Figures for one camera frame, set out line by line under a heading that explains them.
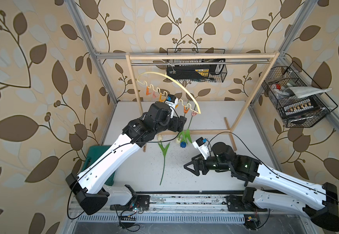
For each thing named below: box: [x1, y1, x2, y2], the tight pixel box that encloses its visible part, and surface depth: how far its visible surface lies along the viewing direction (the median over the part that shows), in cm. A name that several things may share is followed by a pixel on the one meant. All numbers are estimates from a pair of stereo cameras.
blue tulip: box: [180, 114, 195, 148], surface depth 84 cm
